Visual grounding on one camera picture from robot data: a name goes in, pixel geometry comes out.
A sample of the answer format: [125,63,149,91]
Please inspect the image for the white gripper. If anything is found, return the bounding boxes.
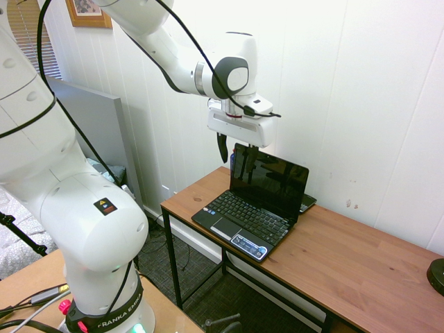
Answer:
[207,105,278,175]

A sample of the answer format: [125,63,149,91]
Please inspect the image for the black laptop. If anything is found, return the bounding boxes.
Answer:
[191,142,310,264]

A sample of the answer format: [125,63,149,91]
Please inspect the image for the small black device with keys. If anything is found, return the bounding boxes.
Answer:
[299,194,318,214]

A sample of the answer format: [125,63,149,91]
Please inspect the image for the teal cloth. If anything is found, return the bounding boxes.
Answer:
[85,157,126,184]

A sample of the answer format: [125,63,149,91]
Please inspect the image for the grey flat panel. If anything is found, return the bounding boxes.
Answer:
[44,76,145,210]

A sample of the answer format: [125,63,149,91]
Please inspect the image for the wood framed picture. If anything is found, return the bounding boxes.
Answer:
[65,0,114,29]

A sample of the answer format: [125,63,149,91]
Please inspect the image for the white patterned bed cover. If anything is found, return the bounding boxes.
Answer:
[0,189,59,280]

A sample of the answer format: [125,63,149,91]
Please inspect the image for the black round object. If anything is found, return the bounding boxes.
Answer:
[425,257,444,297]

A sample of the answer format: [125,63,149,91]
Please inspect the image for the window blinds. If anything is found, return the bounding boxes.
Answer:
[6,0,64,81]

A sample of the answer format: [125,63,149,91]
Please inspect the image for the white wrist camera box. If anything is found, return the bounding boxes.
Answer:
[241,92,274,116]

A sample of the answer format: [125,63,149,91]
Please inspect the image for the black floor cables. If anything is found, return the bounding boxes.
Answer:
[147,212,225,278]

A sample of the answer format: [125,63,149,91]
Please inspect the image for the wooden table with black frame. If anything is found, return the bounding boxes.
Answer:
[160,166,444,333]

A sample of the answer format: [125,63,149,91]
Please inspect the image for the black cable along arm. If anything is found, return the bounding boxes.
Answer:
[0,0,282,324]

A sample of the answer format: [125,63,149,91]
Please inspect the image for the grey cable adapter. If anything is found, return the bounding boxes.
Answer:
[30,284,71,307]

